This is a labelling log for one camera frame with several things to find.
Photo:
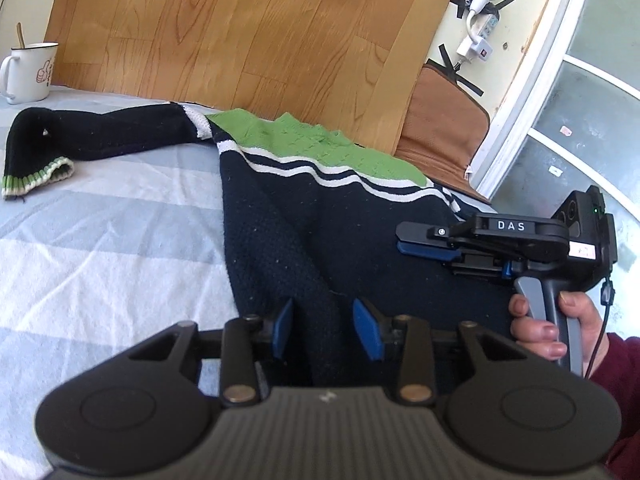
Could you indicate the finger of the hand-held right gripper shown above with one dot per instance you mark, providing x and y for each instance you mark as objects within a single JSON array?
[
  {"x": 425, "y": 252},
  {"x": 430, "y": 232}
]

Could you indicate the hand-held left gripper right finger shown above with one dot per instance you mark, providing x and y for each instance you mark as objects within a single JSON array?
[{"x": 367, "y": 331}]

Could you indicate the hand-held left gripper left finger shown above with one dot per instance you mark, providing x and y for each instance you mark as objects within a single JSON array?
[{"x": 284, "y": 327}]

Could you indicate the navy and green knit sweater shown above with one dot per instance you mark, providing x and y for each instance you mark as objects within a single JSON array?
[{"x": 280, "y": 220}]

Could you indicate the person's right forearm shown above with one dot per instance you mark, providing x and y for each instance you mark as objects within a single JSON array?
[{"x": 625, "y": 390}]

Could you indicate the person's right hand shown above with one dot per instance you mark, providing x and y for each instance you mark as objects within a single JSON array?
[{"x": 535, "y": 332}]

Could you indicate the brown perforated cushion mat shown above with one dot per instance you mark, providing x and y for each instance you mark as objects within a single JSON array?
[{"x": 440, "y": 125}]

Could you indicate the striped blue white bed sheet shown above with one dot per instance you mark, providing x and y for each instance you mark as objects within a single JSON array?
[{"x": 125, "y": 240}]

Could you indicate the white power strip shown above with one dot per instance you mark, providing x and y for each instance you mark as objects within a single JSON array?
[{"x": 481, "y": 35}]

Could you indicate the wood-pattern vinyl sheet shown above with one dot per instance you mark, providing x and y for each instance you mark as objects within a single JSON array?
[{"x": 225, "y": 35}]

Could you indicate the white enamel mug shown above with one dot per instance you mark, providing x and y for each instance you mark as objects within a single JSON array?
[{"x": 30, "y": 75}]

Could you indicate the wooden spoon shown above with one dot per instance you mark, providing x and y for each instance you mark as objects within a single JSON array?
[{"x": 20, "y": 35}]

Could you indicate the white window frame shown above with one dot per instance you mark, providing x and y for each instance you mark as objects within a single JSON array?
[{"x": 525, "y": 85}]

